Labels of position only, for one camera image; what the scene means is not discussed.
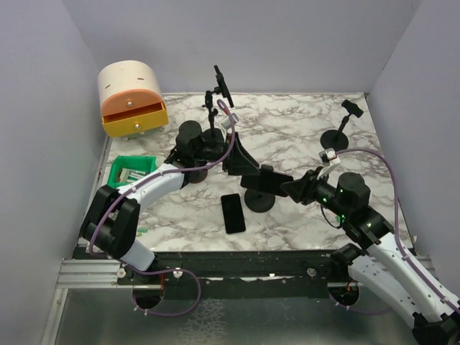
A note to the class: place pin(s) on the black front rail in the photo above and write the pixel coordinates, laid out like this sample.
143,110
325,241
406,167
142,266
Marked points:
235,275

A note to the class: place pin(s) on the green plastic bin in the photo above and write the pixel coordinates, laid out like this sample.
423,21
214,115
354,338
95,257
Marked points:
128,169

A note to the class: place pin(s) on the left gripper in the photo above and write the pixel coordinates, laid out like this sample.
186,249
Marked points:
239,161

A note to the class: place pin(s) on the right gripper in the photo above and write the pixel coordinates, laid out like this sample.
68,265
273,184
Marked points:
299,189

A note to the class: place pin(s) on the beige drawer cabinet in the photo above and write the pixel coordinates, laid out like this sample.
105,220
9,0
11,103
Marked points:
127,75

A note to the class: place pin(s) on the orange upper drawer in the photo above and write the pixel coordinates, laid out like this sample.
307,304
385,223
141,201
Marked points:
134,101

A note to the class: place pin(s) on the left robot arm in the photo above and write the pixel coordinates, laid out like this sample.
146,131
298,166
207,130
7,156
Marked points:
113,215

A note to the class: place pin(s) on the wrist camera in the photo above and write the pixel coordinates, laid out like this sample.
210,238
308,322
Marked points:
330,161
226,124

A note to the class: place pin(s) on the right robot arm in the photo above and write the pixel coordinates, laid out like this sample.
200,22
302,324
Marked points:
377,259

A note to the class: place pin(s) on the black phone back left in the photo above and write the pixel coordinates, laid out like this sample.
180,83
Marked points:
222,87

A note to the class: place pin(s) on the grey black phone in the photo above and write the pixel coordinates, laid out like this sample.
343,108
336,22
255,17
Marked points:
233,214

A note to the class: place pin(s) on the black phone stand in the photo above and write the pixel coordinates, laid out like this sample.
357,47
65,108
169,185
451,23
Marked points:
336,138

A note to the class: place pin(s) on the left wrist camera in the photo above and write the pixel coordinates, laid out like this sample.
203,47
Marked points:
226,124

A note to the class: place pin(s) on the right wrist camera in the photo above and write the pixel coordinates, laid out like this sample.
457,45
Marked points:
330,161

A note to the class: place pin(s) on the yellow lower drawer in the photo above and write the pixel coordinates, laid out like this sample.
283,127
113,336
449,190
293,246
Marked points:
135,120

